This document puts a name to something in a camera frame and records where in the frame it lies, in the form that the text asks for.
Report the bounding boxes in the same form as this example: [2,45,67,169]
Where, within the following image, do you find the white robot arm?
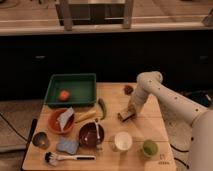
[128,71,213,171]

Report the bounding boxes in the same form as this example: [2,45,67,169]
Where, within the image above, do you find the small brown red object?
[124,85,133,95]

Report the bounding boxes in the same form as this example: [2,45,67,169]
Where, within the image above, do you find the green pepper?
[98,98,107,120]

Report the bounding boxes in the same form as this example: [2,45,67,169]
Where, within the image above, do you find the white cup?
[109,131,133,153]

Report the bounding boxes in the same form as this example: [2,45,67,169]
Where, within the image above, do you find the green cup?
[140,139,158,158]

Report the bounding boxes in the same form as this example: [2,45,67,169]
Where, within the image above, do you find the white spoon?
[95,118,102,150]

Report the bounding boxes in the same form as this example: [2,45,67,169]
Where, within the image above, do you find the dark red bowl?
[79,122,105,149]

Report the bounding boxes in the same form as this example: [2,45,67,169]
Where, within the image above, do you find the green plastic tray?
[44,73,96,107]

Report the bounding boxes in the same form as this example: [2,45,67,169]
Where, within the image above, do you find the orange tomato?
[58,90,71,102]

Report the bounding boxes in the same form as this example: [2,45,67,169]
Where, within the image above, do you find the white crumpled cloth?
[57,107,74,131]

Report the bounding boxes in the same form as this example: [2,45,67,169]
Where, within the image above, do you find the blue sponge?
[56,137,79,155]

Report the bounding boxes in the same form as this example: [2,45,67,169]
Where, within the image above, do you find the orange bowl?
[48,108,74,135]

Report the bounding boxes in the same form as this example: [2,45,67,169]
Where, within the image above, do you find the black handled dish brush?
[44,152,96,166]

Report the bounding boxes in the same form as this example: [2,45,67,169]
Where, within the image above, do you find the wooden chair frame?
[55,0,134,31]

